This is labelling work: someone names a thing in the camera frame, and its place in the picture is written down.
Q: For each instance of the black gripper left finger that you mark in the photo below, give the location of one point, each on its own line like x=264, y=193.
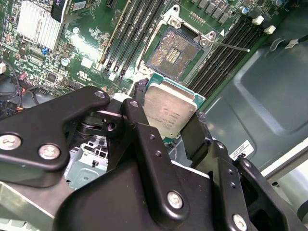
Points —
x=36, y=125

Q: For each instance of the silver green CPU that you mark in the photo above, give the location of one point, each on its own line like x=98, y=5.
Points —
x=168, y=108

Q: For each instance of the thin metal locking lever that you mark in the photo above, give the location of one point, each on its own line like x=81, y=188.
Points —
x=228, y=47

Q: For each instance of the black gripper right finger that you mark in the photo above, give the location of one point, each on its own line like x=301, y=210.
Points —
x=223, y=180

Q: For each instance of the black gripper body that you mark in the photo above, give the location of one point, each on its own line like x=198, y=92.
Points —
x=120, y=204

